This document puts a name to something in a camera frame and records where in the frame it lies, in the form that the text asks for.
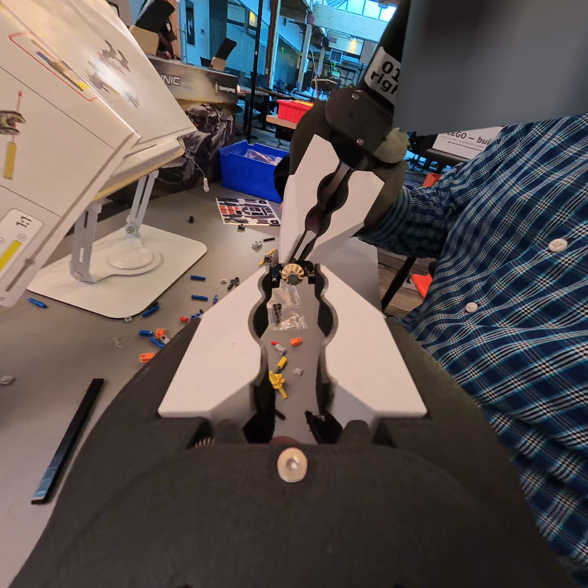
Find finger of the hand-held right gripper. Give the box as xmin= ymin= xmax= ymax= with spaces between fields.
xmin=278 ymin=133 xmax=343 ymax=266
xmin=294 ymin=170 xmax=387 ymax=265

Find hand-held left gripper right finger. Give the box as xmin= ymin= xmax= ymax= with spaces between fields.
xmin=315 ymin=265 xmax=429 ymax=442

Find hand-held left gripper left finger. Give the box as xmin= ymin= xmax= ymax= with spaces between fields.
xmin=157 ymin=268 xmax=276 ymax=443

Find axle with tan gear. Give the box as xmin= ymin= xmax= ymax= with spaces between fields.
xmin=266 ymin=263 xmax=319 ymax=288

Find person's right forearm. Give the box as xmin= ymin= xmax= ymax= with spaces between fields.
xmin=356 ymin=156 xmax=488 ymax=260

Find lego sticker sheet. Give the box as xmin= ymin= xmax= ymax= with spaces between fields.
xmin=215 ymin=197 xmax=282 ymax=227

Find yellow black lego joint assembly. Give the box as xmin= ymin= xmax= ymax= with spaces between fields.
xmin=269 ymin=356 xmax=289 ymax=399

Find scattered blue lego pins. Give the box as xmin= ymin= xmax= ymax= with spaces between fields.
xmin=27 ymin=274 xmax=220 ymax=348

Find dark printed lego box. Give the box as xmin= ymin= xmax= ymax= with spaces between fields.
xmin=106 ymin=55 xmax=239 ymax=203

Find black long lego beam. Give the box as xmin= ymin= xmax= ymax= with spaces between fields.
xmin=31 ymin=378 xmax=105 ymax=505

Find lego instruction booklet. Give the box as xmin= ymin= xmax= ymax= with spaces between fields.
xmin=0 ymin=0 xmax=198 ymax=308

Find blue plastic bin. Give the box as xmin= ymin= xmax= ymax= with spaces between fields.
xmin=219 ymin=140 xmax=291 ymax=203

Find red plastic bin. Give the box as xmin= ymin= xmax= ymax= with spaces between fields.
xmin=277 ymin=99 xmax=315 ymax=125

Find black table leg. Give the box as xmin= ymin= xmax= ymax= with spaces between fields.
xmin=380 ymin=256 xmax=418 ymax=312

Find clear plastic bag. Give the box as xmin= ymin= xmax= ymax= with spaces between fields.
xmin=266 ymin=287 xmax=308 ymax=331

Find framed marker sign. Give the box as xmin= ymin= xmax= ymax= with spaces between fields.
xmin=425 ymin=125 xmax=506 ymax=166

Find white book stand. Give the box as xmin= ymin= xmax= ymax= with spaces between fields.
xmin=28 ymin=170 xmax=208 ymax=319

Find person's torso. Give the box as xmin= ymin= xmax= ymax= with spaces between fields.
xmin=404 ymin=112 xmax=588 ymax=579

